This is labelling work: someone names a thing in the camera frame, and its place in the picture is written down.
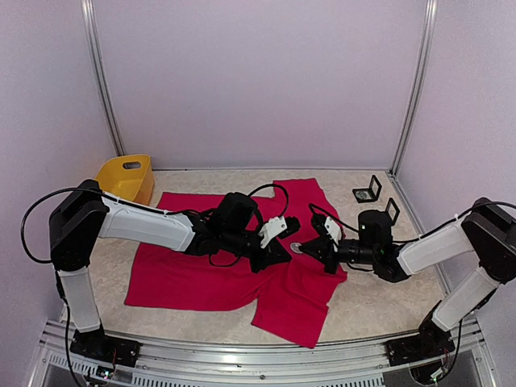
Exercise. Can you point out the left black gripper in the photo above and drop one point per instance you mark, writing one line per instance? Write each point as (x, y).
(271, 256)

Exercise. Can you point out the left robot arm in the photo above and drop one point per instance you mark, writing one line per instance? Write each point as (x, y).
(89, 213)

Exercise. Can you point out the magenta t-shirt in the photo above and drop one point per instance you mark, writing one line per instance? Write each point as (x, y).
(292, 299)

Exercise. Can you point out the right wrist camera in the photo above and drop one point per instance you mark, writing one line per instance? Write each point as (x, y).
(326, 225)

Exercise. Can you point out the aluminium front rail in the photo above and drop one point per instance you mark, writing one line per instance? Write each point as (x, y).
(354, 362)

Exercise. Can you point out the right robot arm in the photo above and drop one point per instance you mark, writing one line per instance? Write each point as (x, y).
(484, 229)

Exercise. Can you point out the right aluminium post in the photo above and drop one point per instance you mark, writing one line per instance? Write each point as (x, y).
(424, 54)

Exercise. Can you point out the yellow plastic basket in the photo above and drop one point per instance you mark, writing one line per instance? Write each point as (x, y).
(128, 177)

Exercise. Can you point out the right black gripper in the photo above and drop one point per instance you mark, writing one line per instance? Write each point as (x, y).
(322, 250)

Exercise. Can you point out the black brooch display box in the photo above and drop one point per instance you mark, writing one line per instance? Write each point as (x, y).
(374, 190)

